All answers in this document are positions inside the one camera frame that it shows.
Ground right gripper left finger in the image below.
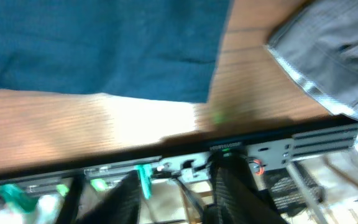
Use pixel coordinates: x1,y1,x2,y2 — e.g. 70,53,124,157
76,170,142,224

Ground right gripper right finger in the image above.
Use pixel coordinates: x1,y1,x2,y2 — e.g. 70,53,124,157
203,152,287,224

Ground navy blue shorts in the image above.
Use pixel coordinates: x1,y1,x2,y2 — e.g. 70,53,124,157
0,0,231,103

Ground grey shorts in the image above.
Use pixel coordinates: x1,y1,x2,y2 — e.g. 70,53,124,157
267,0,358,153

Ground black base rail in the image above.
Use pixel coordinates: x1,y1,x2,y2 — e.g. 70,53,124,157
0,117,358,197

